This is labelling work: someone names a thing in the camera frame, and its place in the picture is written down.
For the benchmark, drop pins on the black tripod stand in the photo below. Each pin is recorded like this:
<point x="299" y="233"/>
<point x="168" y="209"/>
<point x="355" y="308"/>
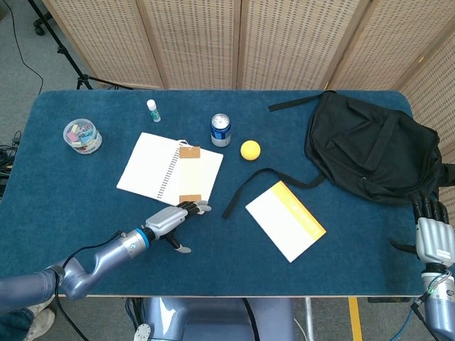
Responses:
<point x="67" y="57"/>

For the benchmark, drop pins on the white sneaker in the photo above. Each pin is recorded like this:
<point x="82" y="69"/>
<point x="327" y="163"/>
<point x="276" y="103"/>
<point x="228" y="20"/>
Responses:
<point x="42" y="319"/>

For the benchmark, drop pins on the wicker folding screen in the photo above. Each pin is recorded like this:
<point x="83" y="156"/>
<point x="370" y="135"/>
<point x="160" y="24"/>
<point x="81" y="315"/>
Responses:
<point x="199" y="39"/>

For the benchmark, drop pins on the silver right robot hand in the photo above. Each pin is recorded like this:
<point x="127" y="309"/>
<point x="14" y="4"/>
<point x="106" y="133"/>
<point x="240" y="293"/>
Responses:
<point x="435" y="241"/>

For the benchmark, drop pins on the spiral notebook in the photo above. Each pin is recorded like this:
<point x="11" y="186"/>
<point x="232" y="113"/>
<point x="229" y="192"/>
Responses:
<point x="145" y="167"/>

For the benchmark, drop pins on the white glue stick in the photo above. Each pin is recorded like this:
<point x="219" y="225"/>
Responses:
<point x="154" y="112"/>

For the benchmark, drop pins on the yellow ball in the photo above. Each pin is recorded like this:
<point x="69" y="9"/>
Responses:
<point x="250" y="150"/>

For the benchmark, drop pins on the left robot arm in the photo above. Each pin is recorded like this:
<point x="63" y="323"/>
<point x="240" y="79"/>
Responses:
<point x="81" y="277"/>

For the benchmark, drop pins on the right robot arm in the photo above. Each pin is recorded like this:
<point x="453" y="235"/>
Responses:
<point x="440" y="305"/>

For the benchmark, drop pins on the blue soda can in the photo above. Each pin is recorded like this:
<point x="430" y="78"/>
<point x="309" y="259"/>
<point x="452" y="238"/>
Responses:
<point x="220" y="133"/>

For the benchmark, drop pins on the white yellow notepad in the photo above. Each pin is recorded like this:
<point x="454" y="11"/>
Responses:
<point x="281" y="220"/>

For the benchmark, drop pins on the black chair caster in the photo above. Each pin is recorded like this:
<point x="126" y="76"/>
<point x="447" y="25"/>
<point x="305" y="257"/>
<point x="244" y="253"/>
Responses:
<point x="40" y="27"/>

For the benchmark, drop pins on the brown and cream bookmark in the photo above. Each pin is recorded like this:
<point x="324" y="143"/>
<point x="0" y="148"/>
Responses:
<point x="190" y="174"/>

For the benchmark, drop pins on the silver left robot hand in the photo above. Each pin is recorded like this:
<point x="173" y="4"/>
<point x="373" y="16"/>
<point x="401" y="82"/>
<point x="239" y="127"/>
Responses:
<point x="165" y="220"/>

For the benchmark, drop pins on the blue table mat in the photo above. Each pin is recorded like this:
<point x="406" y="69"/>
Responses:
<point x="249" y="277"/>

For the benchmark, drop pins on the grey-blue robot torso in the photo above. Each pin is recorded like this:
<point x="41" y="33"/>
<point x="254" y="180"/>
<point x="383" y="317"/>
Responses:
<point x="213" y="319"/>

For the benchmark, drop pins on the black backpack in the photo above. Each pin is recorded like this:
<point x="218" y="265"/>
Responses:
<point x="373" y="149"/>

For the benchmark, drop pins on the clear jar of clips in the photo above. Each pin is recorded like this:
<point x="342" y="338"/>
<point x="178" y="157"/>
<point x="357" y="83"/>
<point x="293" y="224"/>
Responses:
<point x="82" y="136"/>

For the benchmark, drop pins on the blue jeans leg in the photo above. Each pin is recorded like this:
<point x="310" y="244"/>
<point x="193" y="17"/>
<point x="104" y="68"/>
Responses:
<point x="14" y="325"/>

